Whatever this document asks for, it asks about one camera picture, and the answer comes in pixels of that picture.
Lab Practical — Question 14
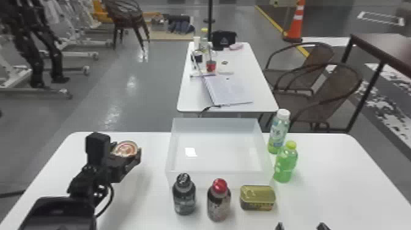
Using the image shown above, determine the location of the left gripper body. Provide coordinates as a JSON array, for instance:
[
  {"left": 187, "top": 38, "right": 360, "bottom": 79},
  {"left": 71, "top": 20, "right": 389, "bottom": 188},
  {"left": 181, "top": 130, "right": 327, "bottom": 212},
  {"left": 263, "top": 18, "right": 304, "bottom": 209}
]
[{"left": 102, "top": 152, "right": 139, "bottom": 184}]

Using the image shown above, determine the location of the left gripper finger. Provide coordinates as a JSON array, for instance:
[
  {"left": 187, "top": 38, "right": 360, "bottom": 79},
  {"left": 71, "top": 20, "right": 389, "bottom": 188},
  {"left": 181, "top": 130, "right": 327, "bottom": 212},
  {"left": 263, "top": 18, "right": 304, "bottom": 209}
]
[{"left": 127, "top": 147, "right": 143, "bottom": 170}]

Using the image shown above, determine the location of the red can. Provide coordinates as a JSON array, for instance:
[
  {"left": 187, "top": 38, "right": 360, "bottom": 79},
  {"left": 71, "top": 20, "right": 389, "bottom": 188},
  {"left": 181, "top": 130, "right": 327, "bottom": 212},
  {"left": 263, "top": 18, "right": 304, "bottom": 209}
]
[{"left": 112, "top": 139, "right": 140, "bottom": 158}]

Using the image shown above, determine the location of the yellow can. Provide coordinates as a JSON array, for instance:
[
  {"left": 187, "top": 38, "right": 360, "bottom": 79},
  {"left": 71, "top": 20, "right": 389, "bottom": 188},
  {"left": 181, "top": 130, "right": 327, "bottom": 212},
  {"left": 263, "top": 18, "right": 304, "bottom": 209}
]
[{"left": 239, "top": 184, "right": 277, "bottom": 212}]

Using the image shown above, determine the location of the black cap dark bottle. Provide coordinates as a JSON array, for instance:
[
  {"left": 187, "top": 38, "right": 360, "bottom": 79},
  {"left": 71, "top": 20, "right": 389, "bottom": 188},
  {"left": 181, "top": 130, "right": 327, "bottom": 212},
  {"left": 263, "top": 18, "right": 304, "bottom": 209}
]
[{"left": 172, "top": 172, "right": 197, "bottom": 216}]

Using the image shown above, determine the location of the red cap brown bottle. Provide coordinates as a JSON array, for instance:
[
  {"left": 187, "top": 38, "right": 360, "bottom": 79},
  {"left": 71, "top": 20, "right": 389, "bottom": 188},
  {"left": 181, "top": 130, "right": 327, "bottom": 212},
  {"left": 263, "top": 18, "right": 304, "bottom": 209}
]
[{"left": 206, "top": 177, "right": 232, "bottom": 223}]

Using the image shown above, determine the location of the clear box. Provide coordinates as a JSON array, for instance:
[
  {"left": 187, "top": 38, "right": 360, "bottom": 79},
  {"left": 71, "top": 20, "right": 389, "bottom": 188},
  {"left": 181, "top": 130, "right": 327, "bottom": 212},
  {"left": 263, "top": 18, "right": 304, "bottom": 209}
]
[{"left": 165, "top": 117, "right": 275, "bottom": 191}]

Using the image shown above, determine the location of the white cap green bottle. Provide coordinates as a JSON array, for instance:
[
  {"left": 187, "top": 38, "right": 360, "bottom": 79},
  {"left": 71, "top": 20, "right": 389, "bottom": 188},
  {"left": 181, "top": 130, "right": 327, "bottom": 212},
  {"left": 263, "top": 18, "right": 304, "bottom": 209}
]
[{"left": 267, "top": 108, "right": 291, "bottom": 155}]

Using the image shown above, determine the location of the white notebook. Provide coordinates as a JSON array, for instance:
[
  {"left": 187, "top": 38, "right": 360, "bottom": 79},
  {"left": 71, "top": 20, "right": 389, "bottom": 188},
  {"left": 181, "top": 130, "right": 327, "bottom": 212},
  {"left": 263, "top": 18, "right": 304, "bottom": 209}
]
[{"left": 201, "top": 73, "right": 254, "bottom": 107}]

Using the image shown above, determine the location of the white side table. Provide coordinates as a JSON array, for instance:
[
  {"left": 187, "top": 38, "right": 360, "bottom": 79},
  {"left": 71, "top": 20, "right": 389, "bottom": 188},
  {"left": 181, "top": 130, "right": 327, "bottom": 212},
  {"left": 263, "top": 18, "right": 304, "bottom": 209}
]
[{"left": 176, "top": 41, "right": 280, "bottom": 121}]

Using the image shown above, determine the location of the brown chair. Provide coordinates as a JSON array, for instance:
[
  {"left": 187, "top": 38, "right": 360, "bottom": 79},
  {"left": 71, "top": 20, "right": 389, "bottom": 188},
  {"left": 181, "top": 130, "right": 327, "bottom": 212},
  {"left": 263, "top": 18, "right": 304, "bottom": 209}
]
[
  {"left": 262, "top": 41, "right": 336, "bottom": 97},
  {"left": 272, "top": 62, "right": 364, "bottom": 133},
  {"left": 102, "top": 0, "right": 152, "bottom": 51}
]

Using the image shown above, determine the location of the black bag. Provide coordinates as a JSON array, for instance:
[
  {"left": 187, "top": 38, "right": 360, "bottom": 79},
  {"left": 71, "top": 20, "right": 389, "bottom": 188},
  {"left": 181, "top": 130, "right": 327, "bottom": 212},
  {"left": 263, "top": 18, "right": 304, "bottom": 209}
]
[{"left": 211, "top": 30, "right": 238, "bottom": 51}]

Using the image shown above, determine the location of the dark side table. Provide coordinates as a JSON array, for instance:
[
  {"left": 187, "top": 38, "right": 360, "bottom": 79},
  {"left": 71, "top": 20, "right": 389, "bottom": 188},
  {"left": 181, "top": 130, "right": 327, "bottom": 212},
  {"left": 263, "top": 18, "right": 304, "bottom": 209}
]
[{"left": 339, "top": 32, "right": 411, "bottom": 133}]

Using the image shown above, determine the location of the orange cone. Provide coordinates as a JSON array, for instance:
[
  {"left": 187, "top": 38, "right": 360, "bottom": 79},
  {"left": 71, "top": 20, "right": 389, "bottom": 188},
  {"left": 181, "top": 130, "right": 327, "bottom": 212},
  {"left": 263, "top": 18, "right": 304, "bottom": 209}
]
[{"left": 282, "top": 0, "right": 306, "bottom": 44}]

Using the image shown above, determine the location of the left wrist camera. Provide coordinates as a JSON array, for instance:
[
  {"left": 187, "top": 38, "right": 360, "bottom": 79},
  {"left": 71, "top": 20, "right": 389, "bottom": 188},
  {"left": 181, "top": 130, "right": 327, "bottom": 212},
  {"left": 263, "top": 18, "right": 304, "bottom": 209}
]
[{"left": 84, "top": 132, "right": 112, "bottom": 165}]

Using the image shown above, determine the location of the black cable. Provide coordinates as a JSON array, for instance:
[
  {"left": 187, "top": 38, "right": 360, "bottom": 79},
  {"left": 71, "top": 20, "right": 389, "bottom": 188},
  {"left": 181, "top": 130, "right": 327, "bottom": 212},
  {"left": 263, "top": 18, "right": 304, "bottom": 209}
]
[{"left": 95, "top": 184, "right": 115, "bottom": 219}]

